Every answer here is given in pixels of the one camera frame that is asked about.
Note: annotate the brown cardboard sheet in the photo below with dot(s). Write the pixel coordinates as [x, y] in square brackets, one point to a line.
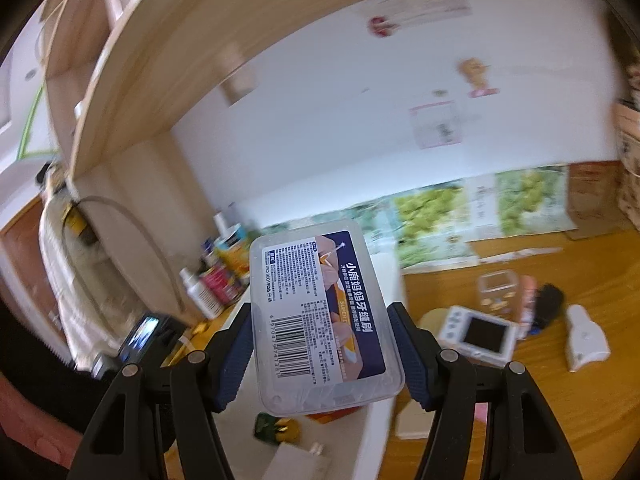
[595, 200]

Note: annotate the white handheld device with screen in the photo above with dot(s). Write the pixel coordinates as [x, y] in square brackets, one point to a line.
[480, 335]

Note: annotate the pink packaged item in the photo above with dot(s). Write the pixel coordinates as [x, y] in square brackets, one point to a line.
[528, 300]

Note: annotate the white card box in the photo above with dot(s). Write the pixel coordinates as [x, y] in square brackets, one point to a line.
[295, 462]

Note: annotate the orange pony sticker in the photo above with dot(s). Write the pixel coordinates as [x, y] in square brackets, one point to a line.
[474, 72]

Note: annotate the beige round case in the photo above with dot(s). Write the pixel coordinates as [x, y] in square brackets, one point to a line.
[430, 322]

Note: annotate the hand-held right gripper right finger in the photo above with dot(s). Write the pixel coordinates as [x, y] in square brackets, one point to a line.
[407, 355]

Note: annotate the clear plastic floss box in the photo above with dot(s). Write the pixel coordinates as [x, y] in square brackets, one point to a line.
[320, 310]

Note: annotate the white spray bottle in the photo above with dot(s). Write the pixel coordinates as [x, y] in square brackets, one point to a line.
[202, 295]

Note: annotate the white plastic clip holder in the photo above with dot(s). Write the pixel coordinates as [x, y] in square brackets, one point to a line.
[585, 337]

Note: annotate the green bottle with gold cap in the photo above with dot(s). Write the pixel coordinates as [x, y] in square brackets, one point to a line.
[275, 430]

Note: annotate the pink sticky note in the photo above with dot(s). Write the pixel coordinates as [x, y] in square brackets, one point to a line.
[436, 125]

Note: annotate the red wall sticker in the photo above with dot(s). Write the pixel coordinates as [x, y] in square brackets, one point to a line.
[382, 26]

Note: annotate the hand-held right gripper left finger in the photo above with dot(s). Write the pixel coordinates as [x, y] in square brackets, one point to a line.
[235, 355]

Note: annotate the clear tape patch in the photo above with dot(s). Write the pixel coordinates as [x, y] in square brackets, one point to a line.
[239, 86]

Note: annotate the black power adapter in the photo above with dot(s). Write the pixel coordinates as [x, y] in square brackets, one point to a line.
[549, 302]

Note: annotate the pink can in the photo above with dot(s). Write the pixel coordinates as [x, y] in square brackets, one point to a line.
[225, 282]

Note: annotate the white tote bag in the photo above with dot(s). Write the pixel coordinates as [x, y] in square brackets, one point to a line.
[145, 232]

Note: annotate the wooden shelf unit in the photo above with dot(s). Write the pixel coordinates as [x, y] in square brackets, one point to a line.
[150, 85]

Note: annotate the clear small printed container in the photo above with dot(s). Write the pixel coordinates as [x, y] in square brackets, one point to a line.
[495, 290]

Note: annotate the white plastic storage tray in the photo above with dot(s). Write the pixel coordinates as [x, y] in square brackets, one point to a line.
[380, 435]

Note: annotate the grape print cardboard sheet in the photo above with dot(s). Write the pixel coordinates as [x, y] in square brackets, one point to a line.
[430, 210]

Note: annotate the pale paper strip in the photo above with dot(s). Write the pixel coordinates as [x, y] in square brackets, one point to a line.
[430, 2]

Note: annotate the person's left forearm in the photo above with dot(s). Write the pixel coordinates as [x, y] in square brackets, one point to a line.
[30, 420]

